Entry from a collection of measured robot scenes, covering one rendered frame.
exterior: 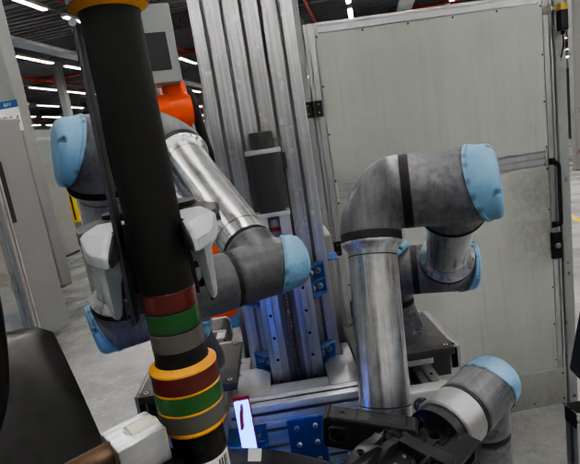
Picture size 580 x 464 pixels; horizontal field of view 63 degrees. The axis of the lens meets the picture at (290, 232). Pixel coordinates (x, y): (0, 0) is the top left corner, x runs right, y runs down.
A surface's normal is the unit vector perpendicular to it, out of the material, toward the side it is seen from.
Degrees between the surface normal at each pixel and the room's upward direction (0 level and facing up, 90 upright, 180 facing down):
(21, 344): 34
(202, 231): 42
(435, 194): 91
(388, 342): 70
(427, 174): 61
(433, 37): 91
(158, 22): 90
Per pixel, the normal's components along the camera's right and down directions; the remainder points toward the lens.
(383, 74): 0.11, 0.18
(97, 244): -0.58, -0.56
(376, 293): -0.14, -0.18
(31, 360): 0.37, -0.81
